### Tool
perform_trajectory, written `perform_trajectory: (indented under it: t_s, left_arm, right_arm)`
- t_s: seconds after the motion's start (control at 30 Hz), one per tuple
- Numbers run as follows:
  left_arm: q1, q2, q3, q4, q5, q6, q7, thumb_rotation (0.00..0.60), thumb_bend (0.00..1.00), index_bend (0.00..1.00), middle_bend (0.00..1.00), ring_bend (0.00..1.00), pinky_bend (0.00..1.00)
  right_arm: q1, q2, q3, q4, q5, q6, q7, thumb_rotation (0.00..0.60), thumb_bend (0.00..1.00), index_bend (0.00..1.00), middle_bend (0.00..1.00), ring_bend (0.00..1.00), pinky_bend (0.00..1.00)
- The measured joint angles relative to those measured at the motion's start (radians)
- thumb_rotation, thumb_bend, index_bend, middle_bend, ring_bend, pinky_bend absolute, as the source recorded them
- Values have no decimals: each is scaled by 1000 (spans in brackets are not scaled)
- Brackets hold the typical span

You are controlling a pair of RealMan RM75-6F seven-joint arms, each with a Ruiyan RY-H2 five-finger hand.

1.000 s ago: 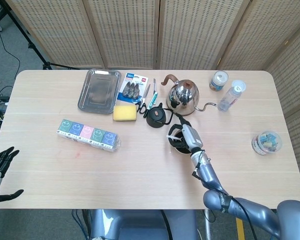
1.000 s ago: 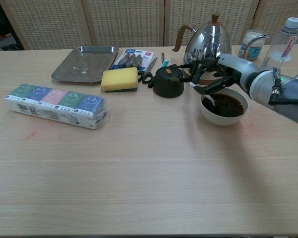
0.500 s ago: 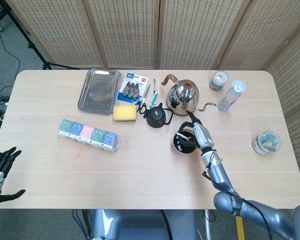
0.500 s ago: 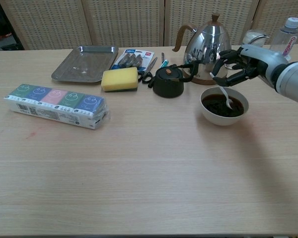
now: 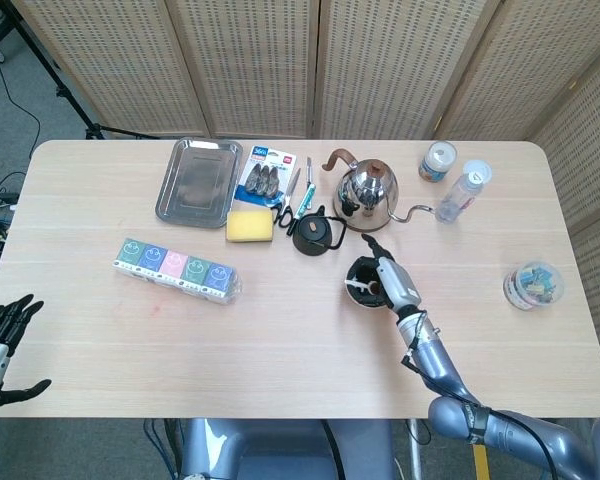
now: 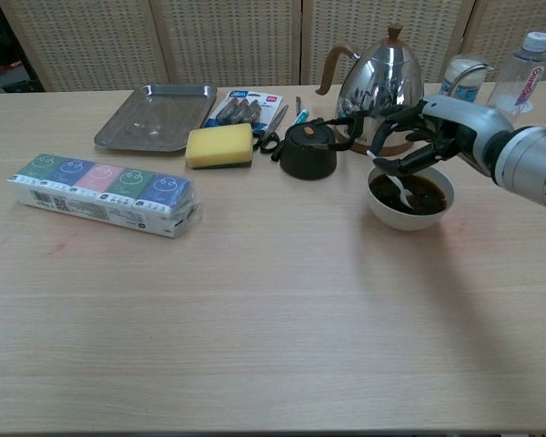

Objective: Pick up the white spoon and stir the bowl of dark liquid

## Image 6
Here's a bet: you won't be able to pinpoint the yellow green sponge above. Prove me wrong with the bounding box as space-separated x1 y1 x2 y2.
184 122 255 170

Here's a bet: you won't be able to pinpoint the white plastic spoon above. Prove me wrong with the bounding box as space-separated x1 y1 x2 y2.
366 151 415 210

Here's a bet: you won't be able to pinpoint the black cast iron teapot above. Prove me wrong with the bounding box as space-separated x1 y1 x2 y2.
269 113 365 182

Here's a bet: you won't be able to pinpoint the white bowl of dark liquid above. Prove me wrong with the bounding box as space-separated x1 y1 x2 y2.
367 164 456 232

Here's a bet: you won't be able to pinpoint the woven wooden folding screen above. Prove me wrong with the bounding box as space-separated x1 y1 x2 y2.
0 0 546 92

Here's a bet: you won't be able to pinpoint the blue binder clip card pack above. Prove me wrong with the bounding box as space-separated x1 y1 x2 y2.
203 88 284 133

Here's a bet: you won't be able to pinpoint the multicolour tissue multipack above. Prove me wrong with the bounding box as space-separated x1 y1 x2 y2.
6 152 205 240

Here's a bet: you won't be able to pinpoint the black handled scissors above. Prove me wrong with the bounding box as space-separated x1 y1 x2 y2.
249 104 290 154

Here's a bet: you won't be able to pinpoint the white lidded jar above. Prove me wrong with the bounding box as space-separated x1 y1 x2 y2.
439 54 488 102

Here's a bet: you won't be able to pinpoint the clear water bottle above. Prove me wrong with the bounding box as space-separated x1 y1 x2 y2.
486 30 546 116

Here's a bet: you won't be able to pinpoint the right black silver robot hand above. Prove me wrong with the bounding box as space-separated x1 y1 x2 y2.
370 94 514 178

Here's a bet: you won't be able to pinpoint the steel gooseneck kettle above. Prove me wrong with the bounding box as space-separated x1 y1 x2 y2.
315 25 495 156

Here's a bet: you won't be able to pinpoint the rectangular steel tray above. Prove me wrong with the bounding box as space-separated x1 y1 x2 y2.
94 83 218 154

